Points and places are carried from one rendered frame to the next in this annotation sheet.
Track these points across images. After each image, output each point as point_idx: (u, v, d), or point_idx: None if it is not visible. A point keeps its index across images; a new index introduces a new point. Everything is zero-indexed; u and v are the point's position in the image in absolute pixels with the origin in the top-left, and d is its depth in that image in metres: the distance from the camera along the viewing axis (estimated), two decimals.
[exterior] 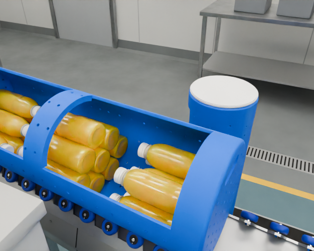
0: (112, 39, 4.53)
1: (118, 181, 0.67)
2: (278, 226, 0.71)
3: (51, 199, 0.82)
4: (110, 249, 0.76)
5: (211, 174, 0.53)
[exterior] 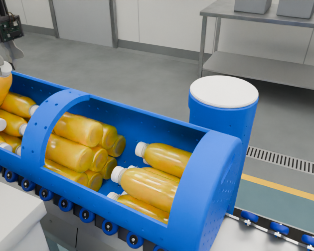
0: (112, 39, 4.53)
1: (116, 180, 0.68)
2: (278, 226, 0.71)
3: (52, 197, 0.82)
4: (110, 249, 0.76)
5: (207, 173, 0.53)
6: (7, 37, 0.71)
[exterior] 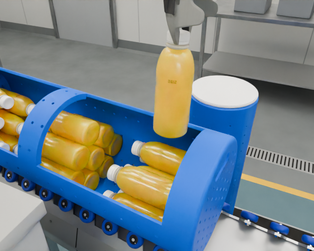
0: (112, 39, 4.53)
1: (112, 178, 0.68)
2: (278, 226, 0.71)
3: (53, 193, 0.82)
4: (110, 249, 0.76)
5: (201, 171, 0.53)
6: None
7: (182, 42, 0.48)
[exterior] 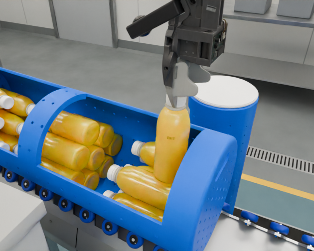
0: (112, 39, 4.53)
1: (112, 178, 0.68)
2: (278, 226, 0.71)
3: (53, 193, 0.82)
4: (110, 249, 0.76)
5: (201, 171, 0.53)
6: (214, 56, 0.47)
7: (180, 105, 0.55)
